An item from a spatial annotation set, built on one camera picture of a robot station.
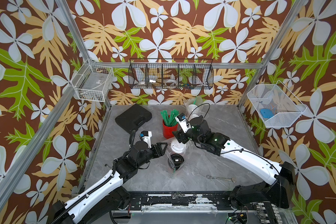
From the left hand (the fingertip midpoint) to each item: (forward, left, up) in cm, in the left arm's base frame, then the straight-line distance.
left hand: (165, 144), depth 74 cm
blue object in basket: (+18, -60, +5) cm, 63 cm away
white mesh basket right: (+23, -67, +8) cm, 71 cm away
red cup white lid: (-1, -7, -3) cm, 8 cm away
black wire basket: (+49, -3, +11) cm, 51 cm away
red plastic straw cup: (+18, -1, -13) cm, 22 cm away
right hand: (+7, -6, +5) cm, 10 cm away
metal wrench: (-13, -41, -20) cm, 47 cm away
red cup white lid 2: (+30, -19, -5) cm, 36 cm away
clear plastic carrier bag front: (+33, -23, -1) cm, 41 cm away
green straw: (+34, -20, -1) cm, 40 cm away
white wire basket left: (+36, +46, +14) cm, 60 cm away
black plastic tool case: (+32, +25, -17) cm, 44 cm away
